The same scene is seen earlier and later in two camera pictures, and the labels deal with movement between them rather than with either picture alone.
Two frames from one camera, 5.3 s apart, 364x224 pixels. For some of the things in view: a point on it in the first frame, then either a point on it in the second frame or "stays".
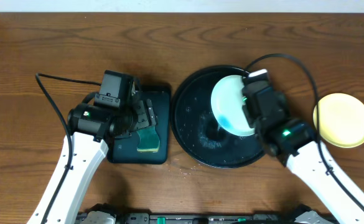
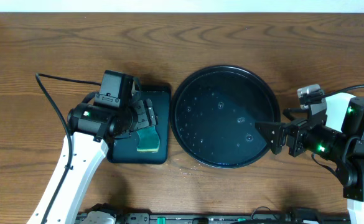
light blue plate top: x=227 y=103 to x=336 y=106
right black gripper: x=281 y=102 to x=298 y=129
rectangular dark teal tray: x=123 y=150 stays
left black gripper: x=142 y=115 stays
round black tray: x=196 y=127 stays
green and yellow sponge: x=149 y=140 stays
